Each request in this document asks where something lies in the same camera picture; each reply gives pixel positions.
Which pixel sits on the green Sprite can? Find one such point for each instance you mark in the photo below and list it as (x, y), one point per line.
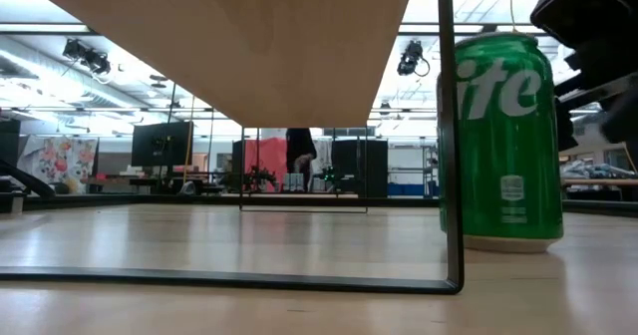
(503, 150)

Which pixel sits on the background black robot arm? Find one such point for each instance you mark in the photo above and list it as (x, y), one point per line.
(259, 178)
(329, 178)

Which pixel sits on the black ceiling camera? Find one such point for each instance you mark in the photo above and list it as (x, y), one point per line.
(411, 56)
(87, 58)

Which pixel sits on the black panel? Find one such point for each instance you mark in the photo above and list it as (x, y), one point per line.
(9, 143)

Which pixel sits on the black table frame rails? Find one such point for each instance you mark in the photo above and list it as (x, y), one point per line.
(149, 199)

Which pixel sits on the black computer monitor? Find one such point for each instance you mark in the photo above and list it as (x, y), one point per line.
(162, 143)

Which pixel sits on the cluttered wooden table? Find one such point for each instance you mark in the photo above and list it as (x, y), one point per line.
(598, 173)

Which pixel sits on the orange cloth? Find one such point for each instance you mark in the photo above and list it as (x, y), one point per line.
(266, 160)

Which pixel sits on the floral patterned cloth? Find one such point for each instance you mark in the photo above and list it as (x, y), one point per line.
(55, 160)

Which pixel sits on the cluttered desk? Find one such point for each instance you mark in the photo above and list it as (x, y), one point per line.
(124, 180)

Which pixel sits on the black cabinet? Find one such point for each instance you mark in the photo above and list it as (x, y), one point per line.
(374, 165)

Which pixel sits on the wooden shelf black metal frame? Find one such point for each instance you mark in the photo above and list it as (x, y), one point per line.
(249, 51)

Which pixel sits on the person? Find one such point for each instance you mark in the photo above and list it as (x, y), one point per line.
(300, 150)

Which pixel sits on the small silver metal bracket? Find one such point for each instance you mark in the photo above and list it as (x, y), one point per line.
(17, 204)

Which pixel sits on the white patterned cloth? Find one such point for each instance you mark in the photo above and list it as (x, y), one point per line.
(325, 153)

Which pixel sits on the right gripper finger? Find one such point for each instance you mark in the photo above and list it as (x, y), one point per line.
(623, 118)
(566, 128)

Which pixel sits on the blue storage bins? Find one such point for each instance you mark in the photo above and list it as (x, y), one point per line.
(401, 189)

